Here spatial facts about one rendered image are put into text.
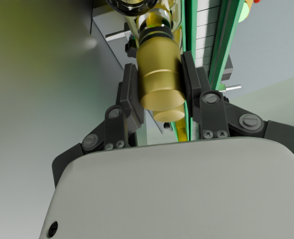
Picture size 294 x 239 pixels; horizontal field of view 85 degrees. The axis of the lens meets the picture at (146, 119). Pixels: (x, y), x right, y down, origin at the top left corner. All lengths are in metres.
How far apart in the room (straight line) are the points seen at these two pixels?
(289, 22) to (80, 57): 0.70
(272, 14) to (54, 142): 0.70
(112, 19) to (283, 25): 0.59
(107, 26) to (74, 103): 0.26
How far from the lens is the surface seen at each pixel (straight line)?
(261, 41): 0.81
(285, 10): 0.74
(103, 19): 0.43
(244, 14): 0.53
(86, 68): 0.28
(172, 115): 0.17
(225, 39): 0.42
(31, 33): 0.21
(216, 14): 0.46
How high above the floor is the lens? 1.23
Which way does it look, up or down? 22 degrees down
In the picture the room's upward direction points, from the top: 177 degrees clockwise
